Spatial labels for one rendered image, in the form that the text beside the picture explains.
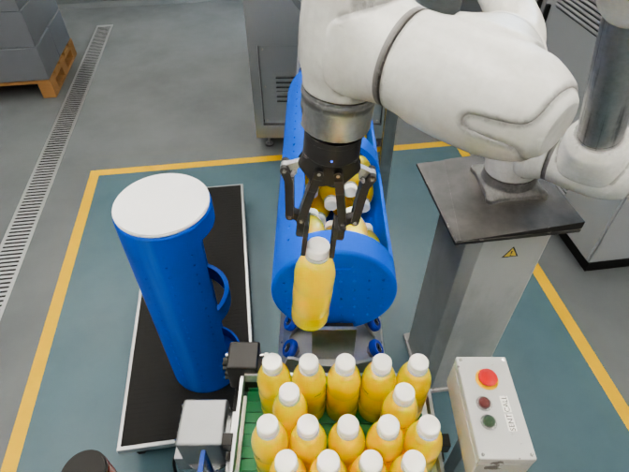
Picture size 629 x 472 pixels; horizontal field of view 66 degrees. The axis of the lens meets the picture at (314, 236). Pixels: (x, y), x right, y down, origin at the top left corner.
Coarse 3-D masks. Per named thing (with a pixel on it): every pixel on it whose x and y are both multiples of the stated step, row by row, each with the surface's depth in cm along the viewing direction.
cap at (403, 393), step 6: (402, 384) 92; (408, 384) 92; (396, 390) 91; (402, 390) 91; (408, 390) 91; (414, 390) 91; (396, 396) 90; (402, 396) 90; (408, 396) 90; (414, 396) 90; (402, 402) 90; (408, 402) 90
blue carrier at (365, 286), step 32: (288, 96) 162; (288, 128) 144; (288, 224) 111; (384, 224) 124; (288, 256) 103; (352, 256) 100; (384, 256) 104; (288, 288) 107; (352, 288) 107; (384, 288) 107; (352, 320) 116
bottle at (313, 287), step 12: (300, 264) 79; (312, 264) 78; (324, 264) 78; (300, 276) 80; (312, 276) 78; (324, 276) 79; (300, 288) 81; (312, 288) 80; (324, 288) 80; (300, 300) 83; (312, 300) 82; (324, 300) 83; (300, 312) 86; (312, 312) 85; (324, 312) 86; (300, 324) 89; (312, 324) 88; (324, 324) 90
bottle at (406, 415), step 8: (392, 392) 94; (384, 400) 96; (392, 400) 93; (416, 400) 94; (384, 408) 95; (392, 408) 92; (400, 408) 92; (408, 408) 92; (416, 408) 93; (400, 416) 92; (408, 416) 92; (416, 416) 94; (400, 424) 93; (408, 424) 93
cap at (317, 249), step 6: (312, 240) 78; (318, 240) 78; (324, 240) 78; (312, 246) 77; (318, 246) 77; (324, 246) 77; (306, 252) 77; (312, 252) 76; (318, 252) 76; (324, 252) 76; (312, 258) 77; (318, 258) 77; (324, 258) 77
